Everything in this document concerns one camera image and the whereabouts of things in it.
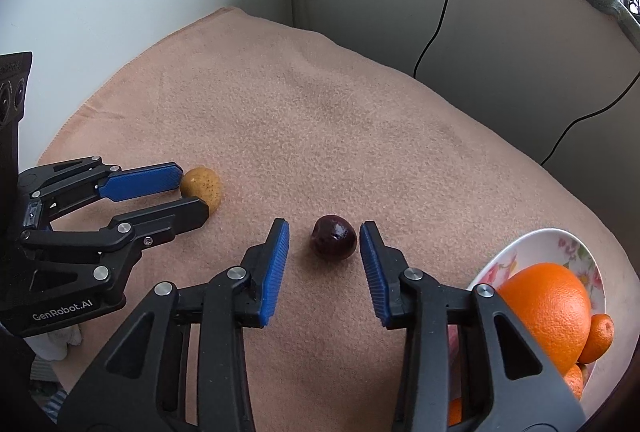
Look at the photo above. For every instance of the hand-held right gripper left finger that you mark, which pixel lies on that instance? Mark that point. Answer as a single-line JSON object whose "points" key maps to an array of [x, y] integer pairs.
{"points": [[275, 272]]}

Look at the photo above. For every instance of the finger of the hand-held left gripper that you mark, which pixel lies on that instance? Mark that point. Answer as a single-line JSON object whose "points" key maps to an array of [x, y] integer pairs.
{"points": [[145, 181], [165, 217]]}

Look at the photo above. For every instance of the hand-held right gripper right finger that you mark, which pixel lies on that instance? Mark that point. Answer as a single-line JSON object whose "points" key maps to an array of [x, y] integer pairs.
{"points": [[372, 272]]}

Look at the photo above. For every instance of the oval brown spotted fruit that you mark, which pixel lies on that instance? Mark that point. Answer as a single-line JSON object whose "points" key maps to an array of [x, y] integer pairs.
{"points": [[205, 184]]}

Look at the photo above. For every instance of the dark red plum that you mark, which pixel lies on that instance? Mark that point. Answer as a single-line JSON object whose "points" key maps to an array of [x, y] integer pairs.
{"points": [[332, 237]]}

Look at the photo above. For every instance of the large orange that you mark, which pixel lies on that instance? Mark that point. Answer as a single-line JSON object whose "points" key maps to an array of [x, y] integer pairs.
{"points": [[545, 307]]}

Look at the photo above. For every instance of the white floral bowl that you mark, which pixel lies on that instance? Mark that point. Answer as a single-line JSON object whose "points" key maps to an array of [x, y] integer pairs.
{"points": [[565, 247]]}

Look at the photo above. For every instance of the small orange kumquat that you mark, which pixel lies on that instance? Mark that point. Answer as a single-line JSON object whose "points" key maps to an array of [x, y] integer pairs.
{"points": [[597, 337]]}

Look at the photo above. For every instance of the striped cloth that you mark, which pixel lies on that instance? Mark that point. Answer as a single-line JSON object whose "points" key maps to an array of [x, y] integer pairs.
{"points": [[47, 394]]}

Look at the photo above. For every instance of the peach fleece blanket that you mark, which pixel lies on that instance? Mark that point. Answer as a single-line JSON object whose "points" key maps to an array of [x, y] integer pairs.
{"points": [[325, 112]]}

